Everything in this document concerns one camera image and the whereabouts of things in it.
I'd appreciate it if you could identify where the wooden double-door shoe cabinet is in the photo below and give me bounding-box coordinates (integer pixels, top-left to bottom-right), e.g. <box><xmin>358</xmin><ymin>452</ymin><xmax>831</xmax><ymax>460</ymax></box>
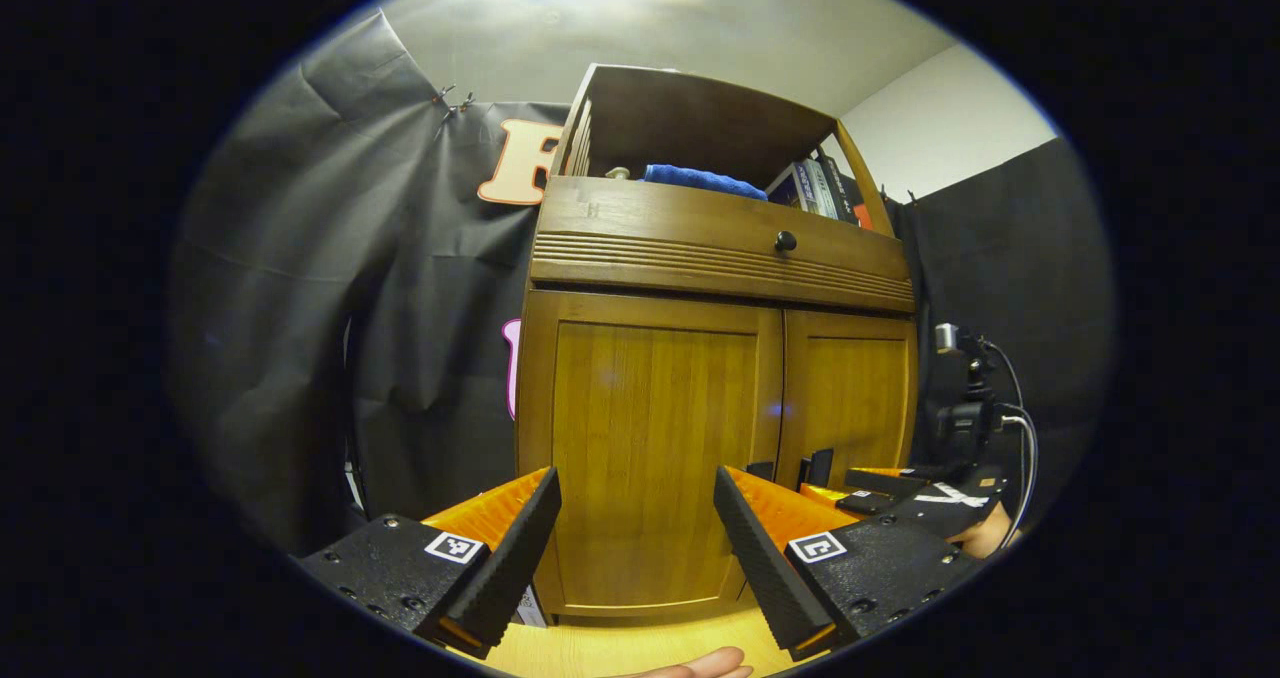
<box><xmin>513</xmin><ymin>63</ymin><xmax>919</xmax><ymax>627</ymax></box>

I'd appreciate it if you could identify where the right hand-held gripper cable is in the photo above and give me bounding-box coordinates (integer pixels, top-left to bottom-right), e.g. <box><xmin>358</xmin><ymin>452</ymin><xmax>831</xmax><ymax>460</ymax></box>
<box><xmin>985</xmin><ymin>341</ymin><xmax>1041</xmax><ymax>549</ymax></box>

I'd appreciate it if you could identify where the purple blue book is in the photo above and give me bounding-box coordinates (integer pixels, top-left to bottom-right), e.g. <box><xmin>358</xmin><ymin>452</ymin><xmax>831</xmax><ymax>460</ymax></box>
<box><xmin>765</xmin><ymin>163</ymin><xmax>813</xmax><ymax>214</ymax></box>

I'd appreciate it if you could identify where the light grey book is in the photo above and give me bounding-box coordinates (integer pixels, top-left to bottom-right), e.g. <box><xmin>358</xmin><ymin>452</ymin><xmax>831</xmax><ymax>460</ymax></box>
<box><xmin>795</xmin><ymin>158</ymin><xmax>839</xmax><ymax>221</ymax></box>

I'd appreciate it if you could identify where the wooden shoe cabinet door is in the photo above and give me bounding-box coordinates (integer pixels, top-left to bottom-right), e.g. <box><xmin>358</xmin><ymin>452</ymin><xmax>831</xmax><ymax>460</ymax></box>
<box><xmin>515</xmin><ymin>288</ymin><xmax>786</xmax><ymax>621</ymax></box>
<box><xmin>745</xmin><ymin>308</ymin><xmax>919</xmax><ymax>604</ymax></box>

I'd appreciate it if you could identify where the wooden cabinet drawer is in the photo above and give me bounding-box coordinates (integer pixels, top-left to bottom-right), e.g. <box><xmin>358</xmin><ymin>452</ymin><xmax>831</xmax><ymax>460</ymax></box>
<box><xmin>530</xmin><ymin>176</ymin><xmax>916</xmax><ymax>315</ymax></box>

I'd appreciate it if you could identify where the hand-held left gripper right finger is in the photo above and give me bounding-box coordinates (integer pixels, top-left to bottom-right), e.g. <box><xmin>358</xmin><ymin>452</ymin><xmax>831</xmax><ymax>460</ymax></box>
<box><xmin>713</xmin><ymin>465</ymin><xmax>986</xmax><ymax>663</ymax></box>

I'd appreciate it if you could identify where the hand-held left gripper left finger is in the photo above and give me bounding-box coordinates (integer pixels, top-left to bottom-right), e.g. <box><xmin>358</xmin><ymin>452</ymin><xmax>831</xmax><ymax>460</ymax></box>
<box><xmin>295</xmin><ymin>466</ymin><xmax>563</xmax><ymax>661</ymax></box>

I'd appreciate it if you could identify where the black backdrop cloth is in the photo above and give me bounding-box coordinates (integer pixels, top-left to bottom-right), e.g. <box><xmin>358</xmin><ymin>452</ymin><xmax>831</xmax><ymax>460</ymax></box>
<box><xmin>170</xmin><ymin>8</ymin><xmax>1116</xmax><ymax>559</ymax></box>

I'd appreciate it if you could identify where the blue folded towel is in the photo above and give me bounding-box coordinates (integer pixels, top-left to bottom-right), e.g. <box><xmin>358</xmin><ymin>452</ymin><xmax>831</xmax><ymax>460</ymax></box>
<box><xmin>642</xmin><ymin>164</ymin><xmax>769</xmax><ymax>202</ymax></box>

